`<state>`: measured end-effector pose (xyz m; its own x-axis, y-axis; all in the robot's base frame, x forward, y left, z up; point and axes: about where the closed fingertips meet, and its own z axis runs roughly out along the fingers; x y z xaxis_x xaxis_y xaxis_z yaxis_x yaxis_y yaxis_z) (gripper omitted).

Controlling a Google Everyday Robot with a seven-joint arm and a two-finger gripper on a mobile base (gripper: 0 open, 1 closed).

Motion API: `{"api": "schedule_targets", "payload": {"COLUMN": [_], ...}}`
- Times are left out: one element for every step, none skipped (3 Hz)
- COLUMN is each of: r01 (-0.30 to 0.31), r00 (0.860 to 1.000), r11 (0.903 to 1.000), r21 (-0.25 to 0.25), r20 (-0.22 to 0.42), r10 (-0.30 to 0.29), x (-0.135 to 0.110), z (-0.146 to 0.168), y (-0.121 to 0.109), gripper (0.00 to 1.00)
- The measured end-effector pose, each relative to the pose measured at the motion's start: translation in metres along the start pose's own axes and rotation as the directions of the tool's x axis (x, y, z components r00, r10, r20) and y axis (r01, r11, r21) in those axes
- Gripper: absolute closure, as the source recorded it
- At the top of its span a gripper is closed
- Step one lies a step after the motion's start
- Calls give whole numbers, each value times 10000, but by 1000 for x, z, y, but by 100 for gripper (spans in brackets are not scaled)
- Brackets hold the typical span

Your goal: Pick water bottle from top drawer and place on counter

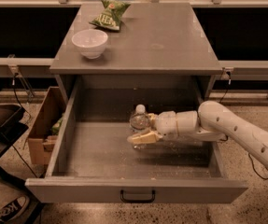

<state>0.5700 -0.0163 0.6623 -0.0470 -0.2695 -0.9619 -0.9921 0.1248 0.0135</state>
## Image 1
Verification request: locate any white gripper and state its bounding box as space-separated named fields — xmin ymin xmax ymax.
xmin=127 ymin=111 xmax=200 ymax=145

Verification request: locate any clear plastic water bottle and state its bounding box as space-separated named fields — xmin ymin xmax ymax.
xmin=129 ymin=105 xmax=150 ymax=131

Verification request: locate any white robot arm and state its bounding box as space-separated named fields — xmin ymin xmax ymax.
xmin=127 ymin=101 xmax=268 ymax=169

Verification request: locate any open grey top drawer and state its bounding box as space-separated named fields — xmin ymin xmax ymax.
xmin=26 ymin=78 xmax=247 ymax=203

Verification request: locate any grey cabinet counter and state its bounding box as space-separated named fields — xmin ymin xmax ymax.
xmin=50 ymin=3 xmax=221 ymax=105

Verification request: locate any green item in box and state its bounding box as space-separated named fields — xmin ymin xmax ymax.
xmin=50 ymin=116 xmax=63 ymax=135

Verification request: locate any white ceramic bowl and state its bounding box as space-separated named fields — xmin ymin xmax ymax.
xmin=72 ymin=29 xmax=108 ymax=59

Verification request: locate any brown cardboard box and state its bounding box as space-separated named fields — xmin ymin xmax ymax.
xmin=28 ymin=87 xmax=66 ymax=165

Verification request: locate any green chip bag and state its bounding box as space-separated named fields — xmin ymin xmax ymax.
xmin=91 ymin=0 xmax=131 ymax=31

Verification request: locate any black sneaker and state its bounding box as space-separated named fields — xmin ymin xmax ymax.
xmin=0 ymin=195 xmax=30 ymax=224

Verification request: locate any black drawer handle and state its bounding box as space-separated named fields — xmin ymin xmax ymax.
xmin=120 ymin=189 xmax=156 ymax=203

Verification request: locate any black floor cable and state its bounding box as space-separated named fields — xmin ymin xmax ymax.
xmin=247 ymin=152 xmax=268 ymax=181

